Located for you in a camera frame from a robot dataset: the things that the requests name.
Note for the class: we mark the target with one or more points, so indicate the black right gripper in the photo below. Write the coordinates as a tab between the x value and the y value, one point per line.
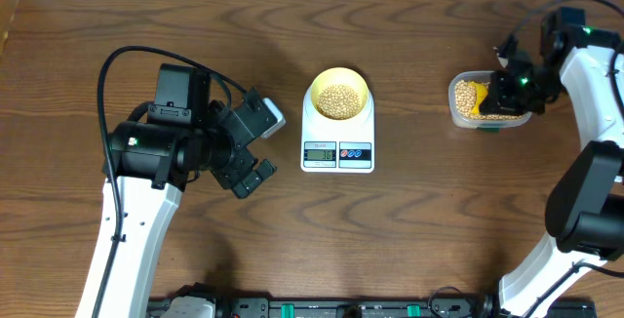
499	100

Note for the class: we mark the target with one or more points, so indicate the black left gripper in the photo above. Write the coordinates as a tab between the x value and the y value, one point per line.
242	160

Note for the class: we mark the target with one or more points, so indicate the yellow measuring scoop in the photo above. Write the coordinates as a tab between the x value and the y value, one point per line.
481	92

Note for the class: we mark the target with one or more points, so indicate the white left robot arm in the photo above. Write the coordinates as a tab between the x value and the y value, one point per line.
153	153

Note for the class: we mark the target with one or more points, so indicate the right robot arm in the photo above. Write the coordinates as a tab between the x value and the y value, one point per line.
584	220

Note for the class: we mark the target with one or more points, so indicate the white digital kitchen scale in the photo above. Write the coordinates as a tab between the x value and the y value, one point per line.
337	146

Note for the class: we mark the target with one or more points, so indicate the soybeans in bowl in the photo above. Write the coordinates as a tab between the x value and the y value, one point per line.
339	102

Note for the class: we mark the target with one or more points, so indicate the yellow plastic bowl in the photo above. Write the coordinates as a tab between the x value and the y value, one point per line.
340	76

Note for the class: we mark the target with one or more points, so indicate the clear plastic container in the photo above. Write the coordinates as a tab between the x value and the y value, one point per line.
462	122

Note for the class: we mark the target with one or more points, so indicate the green tape strip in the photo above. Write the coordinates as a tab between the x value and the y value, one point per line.
490	130

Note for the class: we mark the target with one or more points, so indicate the soybeans in container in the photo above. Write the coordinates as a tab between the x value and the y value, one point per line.
464	100

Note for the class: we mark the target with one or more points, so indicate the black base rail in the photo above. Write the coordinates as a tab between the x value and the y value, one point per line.
199	300

